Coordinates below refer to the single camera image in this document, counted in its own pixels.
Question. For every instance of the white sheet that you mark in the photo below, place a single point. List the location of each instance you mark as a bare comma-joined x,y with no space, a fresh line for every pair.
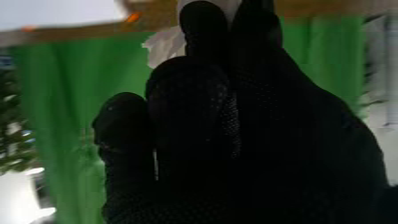
56,11

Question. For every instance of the white flower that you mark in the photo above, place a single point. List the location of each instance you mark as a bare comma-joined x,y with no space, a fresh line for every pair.
168,45

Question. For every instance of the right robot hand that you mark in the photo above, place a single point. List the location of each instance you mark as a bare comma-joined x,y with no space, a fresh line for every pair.
249,140

